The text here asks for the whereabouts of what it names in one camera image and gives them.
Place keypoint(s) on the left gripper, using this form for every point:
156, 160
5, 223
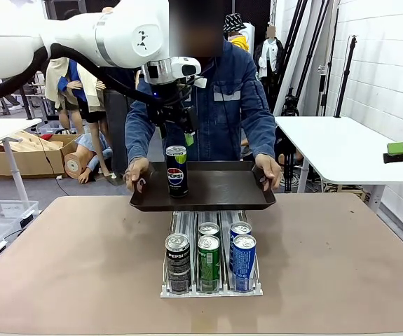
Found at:
167, 101

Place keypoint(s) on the black Pepsi can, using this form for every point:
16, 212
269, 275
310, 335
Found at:
178, 262
177, 175

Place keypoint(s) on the dark brown serving tray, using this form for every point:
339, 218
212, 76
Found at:
222, 189

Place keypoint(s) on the green Chilsung cider can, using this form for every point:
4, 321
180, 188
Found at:
209, 229
209, 269

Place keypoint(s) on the person's left forearm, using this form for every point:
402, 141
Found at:
260, 136

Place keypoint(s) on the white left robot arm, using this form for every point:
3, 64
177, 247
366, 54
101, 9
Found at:
127, 31

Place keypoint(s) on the person in denim jacket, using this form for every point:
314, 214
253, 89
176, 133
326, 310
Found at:
222, 115

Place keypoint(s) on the person's right hand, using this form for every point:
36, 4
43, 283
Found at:
134, 173

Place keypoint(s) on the person's left hand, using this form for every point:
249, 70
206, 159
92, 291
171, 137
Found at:
271, 169

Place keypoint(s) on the white side table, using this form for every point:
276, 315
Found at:
345, 150

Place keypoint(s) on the black light stand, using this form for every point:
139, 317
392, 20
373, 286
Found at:
345, 77

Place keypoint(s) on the lying mannequin in blue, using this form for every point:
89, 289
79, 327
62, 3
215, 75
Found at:
73, 164

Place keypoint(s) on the mannequin with bucket hat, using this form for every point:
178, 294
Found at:
239, 42

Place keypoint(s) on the standing mannequin with beige cloth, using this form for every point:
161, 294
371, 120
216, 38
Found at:
69, 84

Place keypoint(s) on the blue Pocari Sweat can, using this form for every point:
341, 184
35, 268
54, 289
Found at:
239, 229
244, 266

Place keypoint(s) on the figure in white jacket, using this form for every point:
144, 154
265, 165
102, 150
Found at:
269, 56

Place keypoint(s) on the black leaning poles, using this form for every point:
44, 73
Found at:
302, 42

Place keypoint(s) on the cardboard box with wood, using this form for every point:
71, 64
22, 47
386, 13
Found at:
29, 162

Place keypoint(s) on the clear can dispenser rack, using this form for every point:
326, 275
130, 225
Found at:
211, 294

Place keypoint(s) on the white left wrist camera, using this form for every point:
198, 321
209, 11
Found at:
185, 68

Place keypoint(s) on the black camera tripod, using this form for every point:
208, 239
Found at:
289, 103

